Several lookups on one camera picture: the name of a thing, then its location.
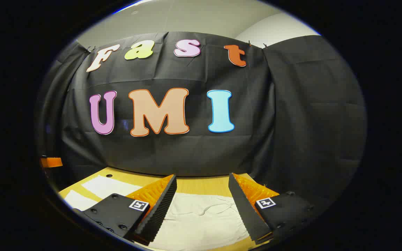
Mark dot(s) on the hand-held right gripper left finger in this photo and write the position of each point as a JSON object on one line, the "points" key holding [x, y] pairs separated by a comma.
{"points": [[117, 212]]}

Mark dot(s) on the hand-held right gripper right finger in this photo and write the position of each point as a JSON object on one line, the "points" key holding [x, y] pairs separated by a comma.
{"points": [[284, 212]]}

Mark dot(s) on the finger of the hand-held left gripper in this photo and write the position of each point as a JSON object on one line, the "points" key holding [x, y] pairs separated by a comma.
{"points": [[52, 162]]}

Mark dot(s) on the white jeans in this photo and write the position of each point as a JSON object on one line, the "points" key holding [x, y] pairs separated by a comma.
{"points": [[201, 223]]}

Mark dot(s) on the black backdrop cloth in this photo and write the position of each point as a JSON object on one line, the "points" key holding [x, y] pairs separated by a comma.
{"points": [[187, 153]]}

